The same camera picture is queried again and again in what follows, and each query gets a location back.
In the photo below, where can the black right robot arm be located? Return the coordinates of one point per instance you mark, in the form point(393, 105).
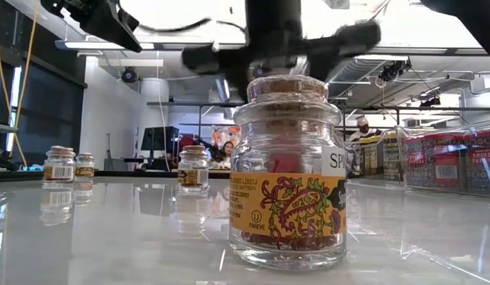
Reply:
point(474, 20)

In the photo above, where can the black table frame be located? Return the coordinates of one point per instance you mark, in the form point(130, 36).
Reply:
point(130, 173)

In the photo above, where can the black background monitor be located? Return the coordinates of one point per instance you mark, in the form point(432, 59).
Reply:
point(159, 138)

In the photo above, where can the red-lid smoked paprika tin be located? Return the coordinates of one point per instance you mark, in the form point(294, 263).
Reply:
point(482, 162)
point(446, 162)
point(418, 158)

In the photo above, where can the person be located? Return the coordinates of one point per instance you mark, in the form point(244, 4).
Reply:
point(227, 152)
point(363, 127)

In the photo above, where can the round black ceiling camera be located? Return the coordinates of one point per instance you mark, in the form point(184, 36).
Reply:
point(129, 75)

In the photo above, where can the overhead rig light bar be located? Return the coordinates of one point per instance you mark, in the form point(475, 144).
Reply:
point(90, 45)

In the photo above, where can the black background rail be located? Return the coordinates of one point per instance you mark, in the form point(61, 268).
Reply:
point(426, 108)

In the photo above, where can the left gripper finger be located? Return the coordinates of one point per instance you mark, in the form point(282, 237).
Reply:
point(114, 27)

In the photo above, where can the grey stand with pole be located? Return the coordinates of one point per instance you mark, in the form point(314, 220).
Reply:
point(109, 158)

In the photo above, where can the black ceiling-hung device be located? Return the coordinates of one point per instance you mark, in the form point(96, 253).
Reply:
point(393, 70)
point(430, 102)

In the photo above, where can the colourful poster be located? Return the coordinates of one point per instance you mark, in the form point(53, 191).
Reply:
point(221, 136)

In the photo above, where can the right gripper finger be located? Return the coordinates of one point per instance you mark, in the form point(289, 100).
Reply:
point(339, 39)
point(217, 61)

